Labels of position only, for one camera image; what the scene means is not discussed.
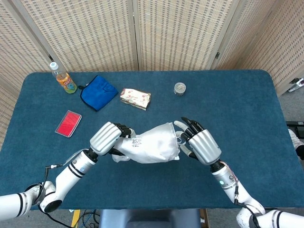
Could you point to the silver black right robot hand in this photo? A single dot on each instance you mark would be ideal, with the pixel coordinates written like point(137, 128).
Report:
point(205, 147)

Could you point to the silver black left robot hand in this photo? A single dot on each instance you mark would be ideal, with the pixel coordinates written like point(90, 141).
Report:
point(104, 139)

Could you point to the white garment with strings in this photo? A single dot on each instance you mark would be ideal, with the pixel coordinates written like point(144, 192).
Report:
point(159, 147)

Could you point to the translucent plastic zip bag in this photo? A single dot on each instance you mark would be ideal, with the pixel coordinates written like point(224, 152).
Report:
point(154, 142)

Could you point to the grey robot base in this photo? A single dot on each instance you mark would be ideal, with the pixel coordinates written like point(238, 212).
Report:
point(149, 218)

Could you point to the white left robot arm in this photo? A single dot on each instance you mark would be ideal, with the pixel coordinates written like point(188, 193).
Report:
point(71, 169)

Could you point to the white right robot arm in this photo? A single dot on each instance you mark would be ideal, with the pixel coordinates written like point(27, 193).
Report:
point(223, 180)

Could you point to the flat red case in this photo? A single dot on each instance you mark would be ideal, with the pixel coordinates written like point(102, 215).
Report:
point(68, 123)

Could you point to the teal table cover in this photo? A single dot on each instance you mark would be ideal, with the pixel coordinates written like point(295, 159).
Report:
point(213, 107)

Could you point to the blue folded cloth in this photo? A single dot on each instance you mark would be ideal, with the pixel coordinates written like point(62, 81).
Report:
point(98, 92)

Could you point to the gold red-printed packet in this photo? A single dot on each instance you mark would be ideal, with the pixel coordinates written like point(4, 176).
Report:
point(135, 98)

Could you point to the orange drink bottle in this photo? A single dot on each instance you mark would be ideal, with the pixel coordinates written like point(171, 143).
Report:
point(66, 83)

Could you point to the white and black shoe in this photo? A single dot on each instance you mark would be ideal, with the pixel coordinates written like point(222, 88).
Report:
point(297, 142)

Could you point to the metal screen hinge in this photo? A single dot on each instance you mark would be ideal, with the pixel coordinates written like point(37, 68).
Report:
point(50, 57)
point(217, 55)

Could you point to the woven folding screen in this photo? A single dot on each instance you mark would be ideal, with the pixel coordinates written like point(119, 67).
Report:
point(95, 35)

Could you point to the white floor device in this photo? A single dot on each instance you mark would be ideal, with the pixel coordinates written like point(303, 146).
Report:
point(298, 84)

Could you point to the black floor frame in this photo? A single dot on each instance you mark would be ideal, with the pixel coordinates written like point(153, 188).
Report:
point(295, 123)

